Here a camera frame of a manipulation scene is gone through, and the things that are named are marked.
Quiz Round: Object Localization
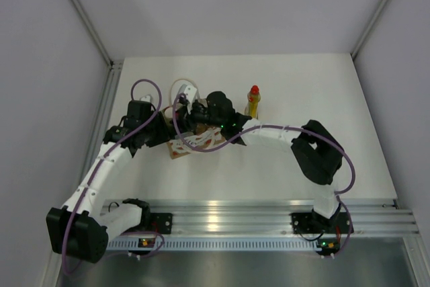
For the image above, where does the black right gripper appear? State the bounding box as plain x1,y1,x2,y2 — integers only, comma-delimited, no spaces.
170,99,224,132

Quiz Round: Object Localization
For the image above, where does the burlap canvas bag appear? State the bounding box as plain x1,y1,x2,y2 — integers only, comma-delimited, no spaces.
162,77,226,161

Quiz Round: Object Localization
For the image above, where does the yellow oil bottle red cap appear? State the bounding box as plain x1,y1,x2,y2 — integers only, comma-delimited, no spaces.
245,85,261,118

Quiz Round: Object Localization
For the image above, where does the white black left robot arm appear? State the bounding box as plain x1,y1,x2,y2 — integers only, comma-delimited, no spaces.
46,100,169,263

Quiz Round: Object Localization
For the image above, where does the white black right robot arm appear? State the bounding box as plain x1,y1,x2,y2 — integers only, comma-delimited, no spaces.
173,88,345,233

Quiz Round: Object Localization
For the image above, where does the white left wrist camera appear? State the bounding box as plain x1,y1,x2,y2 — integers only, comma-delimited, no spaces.
140,95,153,103

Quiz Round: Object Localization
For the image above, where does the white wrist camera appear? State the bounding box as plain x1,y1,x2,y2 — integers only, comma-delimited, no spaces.
178,83,200,114
140,95,153,103

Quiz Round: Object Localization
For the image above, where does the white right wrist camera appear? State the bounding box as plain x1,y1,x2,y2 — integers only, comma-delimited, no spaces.
178,83,200,114

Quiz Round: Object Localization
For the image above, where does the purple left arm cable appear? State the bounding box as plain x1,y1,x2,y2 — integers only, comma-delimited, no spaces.
62,78,165,276

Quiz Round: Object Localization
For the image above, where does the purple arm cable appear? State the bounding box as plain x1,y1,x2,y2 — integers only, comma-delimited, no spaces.
62,78,165,276
171,97,355,261

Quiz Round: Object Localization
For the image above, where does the left corner aluminium post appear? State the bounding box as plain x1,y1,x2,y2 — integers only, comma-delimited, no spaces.
50,0,115,69

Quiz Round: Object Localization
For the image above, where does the corner aluminium post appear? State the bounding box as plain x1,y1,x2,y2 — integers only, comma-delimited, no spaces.
350,0,392,61
50,0,115,69

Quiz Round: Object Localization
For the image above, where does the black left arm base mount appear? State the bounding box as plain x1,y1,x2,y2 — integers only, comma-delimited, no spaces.
149,212,173,235

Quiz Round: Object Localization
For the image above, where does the perforated cable duct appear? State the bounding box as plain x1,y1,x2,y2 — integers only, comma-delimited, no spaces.
107,237,321,251

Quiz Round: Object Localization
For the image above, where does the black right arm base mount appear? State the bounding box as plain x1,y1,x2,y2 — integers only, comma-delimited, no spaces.
291,212,351,235

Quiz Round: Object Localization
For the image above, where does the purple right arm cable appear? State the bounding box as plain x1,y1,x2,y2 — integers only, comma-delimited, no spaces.
171,97,355,261

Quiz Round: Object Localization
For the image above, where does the aluminium frame rail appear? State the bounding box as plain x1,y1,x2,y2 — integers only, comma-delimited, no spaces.
102,198,421,238

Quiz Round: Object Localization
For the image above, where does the right corner aluminium post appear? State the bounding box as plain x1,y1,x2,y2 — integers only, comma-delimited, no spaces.
350,0,392,61

